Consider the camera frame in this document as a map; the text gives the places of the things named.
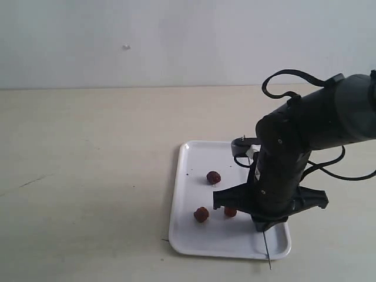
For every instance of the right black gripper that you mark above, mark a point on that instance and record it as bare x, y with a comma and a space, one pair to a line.
272, 191

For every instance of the dark red cherry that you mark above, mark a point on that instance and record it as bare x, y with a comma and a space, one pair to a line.
213, 177

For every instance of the thin metal skewer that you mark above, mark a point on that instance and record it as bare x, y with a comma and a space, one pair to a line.
267, 250

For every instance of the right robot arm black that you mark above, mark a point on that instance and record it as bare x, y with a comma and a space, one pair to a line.
341, 112

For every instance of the white rectangular plastic tray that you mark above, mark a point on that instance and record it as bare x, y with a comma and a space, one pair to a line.
218, 236

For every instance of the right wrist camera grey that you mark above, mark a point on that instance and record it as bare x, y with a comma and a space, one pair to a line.
245, 147

